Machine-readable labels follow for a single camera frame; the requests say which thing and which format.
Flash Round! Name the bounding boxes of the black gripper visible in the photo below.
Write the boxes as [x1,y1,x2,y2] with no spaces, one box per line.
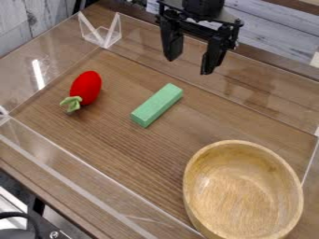
[158,0,245,75]

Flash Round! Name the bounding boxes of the red plush strawberry toy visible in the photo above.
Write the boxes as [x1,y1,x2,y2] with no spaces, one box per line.
[61,71,103,113]

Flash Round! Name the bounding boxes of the green rectangular block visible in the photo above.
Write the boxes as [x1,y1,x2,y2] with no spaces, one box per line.
[131,83,183,128]

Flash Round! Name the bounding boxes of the clear acrylic tray walls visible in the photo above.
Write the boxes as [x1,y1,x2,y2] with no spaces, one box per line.
[0,7,319,239]

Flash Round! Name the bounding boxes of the wooden bowl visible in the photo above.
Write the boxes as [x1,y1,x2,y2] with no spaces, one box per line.
[182,140,305,239]

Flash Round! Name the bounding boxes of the black table leg bracket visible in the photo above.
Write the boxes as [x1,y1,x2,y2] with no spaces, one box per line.
[27,197,93,239]

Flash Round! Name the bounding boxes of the black cable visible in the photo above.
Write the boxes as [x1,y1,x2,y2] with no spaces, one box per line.
[0,211,42,239]

